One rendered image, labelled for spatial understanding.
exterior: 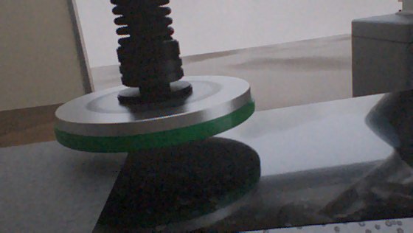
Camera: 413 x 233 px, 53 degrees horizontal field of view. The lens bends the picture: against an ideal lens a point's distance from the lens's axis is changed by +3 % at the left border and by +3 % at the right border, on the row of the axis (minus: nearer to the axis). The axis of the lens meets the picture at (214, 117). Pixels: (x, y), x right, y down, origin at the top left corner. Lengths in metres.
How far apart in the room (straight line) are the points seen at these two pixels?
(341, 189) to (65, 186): 0.24
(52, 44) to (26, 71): 0.47
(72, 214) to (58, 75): 5.06
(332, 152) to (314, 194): 0.09
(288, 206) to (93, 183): 0.19
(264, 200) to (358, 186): 0.07
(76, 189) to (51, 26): 4.98
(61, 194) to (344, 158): 0.25
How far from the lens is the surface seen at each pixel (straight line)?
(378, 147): 0.41
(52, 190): 0.41
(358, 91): 1.66
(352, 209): 0.30
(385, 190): 0.33
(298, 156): 0.39
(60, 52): 5.34
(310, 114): 0.52
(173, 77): 0.43
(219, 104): 0.37
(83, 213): 0.34
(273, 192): 0.32
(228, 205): 0.31
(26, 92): 5.54
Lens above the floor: 0.97
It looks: 15 degrees down
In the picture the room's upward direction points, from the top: 7 degrees counter-clockwise
